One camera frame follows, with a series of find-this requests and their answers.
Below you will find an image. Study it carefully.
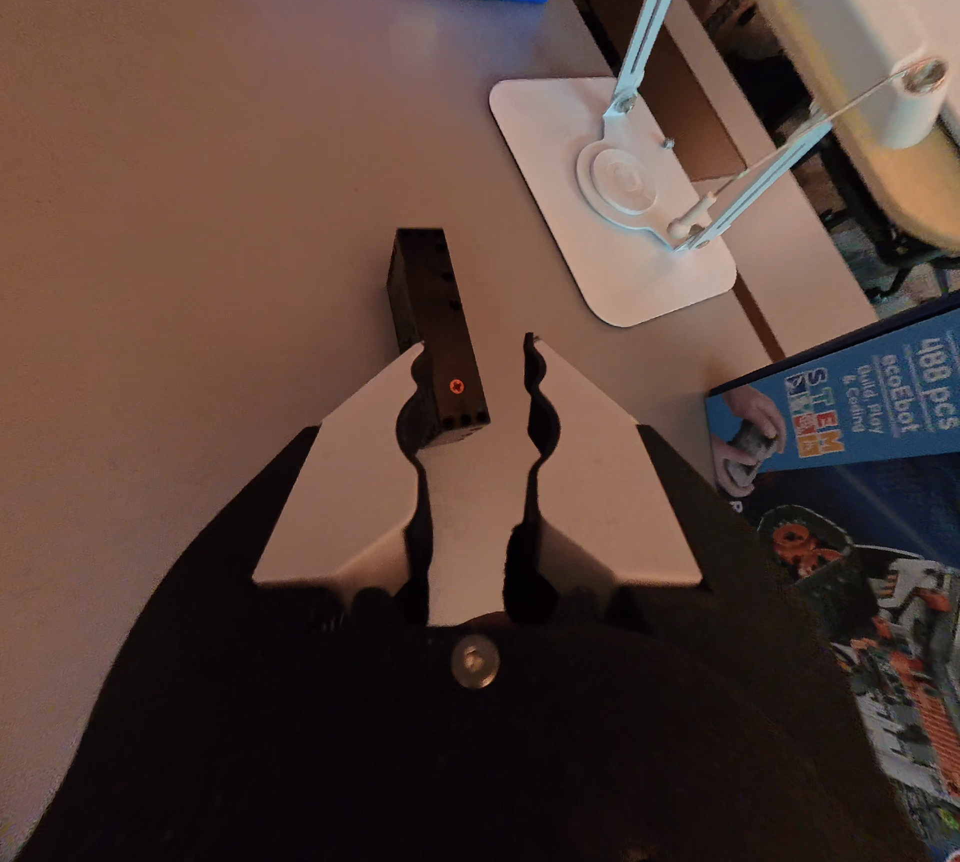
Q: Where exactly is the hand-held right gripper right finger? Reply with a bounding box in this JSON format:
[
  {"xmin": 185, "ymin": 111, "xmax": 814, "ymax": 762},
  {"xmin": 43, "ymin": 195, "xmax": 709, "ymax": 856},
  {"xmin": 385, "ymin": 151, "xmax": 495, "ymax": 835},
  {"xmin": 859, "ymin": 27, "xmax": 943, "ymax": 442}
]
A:
[{"xmin": 504, "ymin": 331, "xmax": 704, "ymax": 627}]

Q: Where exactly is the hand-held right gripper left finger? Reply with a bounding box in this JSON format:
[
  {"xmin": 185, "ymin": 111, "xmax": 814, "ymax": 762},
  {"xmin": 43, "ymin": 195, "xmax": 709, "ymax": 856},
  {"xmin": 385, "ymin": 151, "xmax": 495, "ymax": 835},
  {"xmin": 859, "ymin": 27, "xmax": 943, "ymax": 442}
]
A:
[{"xmin": 253, "ymin": 343, "xmax": 434, "ymax": 627}]

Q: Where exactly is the blue robot kit box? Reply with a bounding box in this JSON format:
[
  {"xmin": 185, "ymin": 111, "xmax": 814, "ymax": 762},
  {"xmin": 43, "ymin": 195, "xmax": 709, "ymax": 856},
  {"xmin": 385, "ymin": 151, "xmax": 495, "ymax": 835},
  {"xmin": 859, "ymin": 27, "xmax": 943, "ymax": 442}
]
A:
[{"xmin": 705, "ymin": 290, "xmax": 960, "ymax": 862}]

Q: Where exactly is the white book stand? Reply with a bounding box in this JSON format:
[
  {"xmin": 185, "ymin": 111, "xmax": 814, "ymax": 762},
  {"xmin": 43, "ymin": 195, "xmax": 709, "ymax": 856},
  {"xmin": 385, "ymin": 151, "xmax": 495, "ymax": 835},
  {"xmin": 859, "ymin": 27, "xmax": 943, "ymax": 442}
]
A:
[{"xmin": 489, "ymin": 0, "xmax": 960, "ymax": 328}]

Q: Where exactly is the brown desk cable flap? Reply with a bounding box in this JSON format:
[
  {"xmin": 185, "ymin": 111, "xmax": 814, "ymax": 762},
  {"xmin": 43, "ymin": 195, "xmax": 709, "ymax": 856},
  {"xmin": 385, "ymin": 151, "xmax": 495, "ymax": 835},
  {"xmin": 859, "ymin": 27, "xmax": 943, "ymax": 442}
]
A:
[{"xmin": 570, "ymin": 0, "xmax": 745, "ymax": 182}]

